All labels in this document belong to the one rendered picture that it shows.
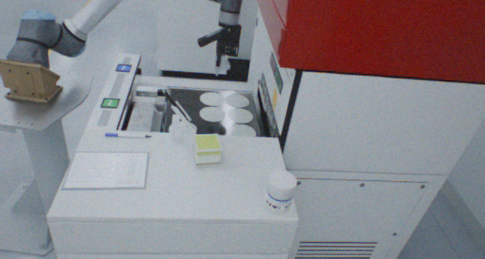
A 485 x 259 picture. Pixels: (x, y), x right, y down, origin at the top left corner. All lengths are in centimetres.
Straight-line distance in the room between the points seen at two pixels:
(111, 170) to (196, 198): 25
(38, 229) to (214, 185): 139
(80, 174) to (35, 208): 122
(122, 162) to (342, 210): 90
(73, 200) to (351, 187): 97
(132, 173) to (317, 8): 67
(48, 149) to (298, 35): 122
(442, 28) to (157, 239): 98
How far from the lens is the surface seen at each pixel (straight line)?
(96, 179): 106
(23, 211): 234
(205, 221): 96
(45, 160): 185
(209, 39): 139
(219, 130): 133
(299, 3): 102
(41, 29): 166
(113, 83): 147
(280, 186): 92
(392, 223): 173
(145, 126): 137
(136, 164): 108
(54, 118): 156
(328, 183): 143
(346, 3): 106
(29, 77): 162
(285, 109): 117
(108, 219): 97
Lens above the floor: 170
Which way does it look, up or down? 35 degrees down
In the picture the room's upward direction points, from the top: 9 degrees clockwise
